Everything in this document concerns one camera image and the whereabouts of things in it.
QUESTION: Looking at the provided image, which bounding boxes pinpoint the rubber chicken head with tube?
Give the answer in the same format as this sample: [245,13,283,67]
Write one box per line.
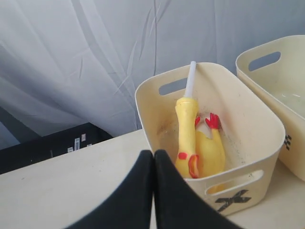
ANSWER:
[175,61,199,178]

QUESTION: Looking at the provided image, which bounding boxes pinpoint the black box behind table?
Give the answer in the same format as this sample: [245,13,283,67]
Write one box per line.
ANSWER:
[0,123,112,174]

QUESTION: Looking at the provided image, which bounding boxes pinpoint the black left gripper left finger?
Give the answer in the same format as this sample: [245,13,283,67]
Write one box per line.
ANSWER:
[66,150,154,229]

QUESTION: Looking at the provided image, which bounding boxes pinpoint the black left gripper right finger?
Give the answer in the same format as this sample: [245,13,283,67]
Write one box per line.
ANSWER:
[154,150,238,229]

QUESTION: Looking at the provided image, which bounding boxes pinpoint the cream bin marked O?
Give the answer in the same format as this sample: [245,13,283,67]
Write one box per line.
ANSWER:
[235,35,305,180]

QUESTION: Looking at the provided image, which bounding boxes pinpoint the headless yellow rubber chicken body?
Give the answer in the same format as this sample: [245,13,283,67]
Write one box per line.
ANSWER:
[195,113,226,178]

